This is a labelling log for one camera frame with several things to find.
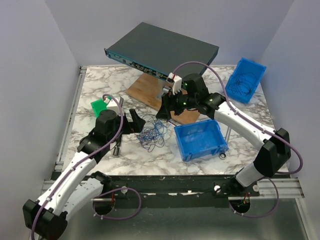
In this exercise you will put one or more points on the grey network switch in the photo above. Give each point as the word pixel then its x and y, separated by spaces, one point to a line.
pixel 157 51

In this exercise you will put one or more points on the aluminium frame rail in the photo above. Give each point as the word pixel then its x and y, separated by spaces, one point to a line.
pixel 48 216

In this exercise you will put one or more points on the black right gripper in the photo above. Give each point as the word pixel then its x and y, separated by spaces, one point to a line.
pixel 165 110

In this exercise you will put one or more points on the brown wooden board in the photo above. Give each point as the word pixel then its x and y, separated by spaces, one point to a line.
pixel 148 90

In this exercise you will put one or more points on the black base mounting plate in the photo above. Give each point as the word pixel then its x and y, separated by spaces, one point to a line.
pixel 169 191

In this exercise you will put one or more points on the silver ratchet wrench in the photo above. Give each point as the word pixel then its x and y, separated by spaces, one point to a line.
pixel 223 155

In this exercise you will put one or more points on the small metal cylinder socket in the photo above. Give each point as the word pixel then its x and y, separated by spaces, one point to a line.
pixel 116 151

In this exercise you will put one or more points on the far blue plastic bin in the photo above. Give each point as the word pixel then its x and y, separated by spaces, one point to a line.
pixel 243 82

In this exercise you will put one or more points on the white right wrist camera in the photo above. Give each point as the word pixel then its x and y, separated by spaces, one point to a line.
pixel 175 81

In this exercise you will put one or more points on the near blue plastic bin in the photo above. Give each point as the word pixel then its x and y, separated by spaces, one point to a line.
pixel 200 139

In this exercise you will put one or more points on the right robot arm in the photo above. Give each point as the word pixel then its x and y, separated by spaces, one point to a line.
pixel 191 92

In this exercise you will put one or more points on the green plastic bin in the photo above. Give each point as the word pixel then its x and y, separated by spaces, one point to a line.
pixel 98 106

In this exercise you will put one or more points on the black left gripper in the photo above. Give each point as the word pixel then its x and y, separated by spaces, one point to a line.
pixel 136 126

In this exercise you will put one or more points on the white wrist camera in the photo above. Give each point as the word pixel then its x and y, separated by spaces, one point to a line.
pixel 112 105
pixel 175 81

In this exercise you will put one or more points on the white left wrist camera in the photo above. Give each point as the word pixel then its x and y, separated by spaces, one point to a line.
pixel 112 105

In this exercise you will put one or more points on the grey metal bracket fixture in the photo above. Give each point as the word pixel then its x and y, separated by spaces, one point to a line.
pixel 165 89

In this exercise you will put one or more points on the blue plastic bin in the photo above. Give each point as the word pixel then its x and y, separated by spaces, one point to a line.
pixel 243 82
pixel 200 139

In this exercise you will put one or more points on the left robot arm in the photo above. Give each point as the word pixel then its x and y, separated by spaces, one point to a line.
pixel 48 216

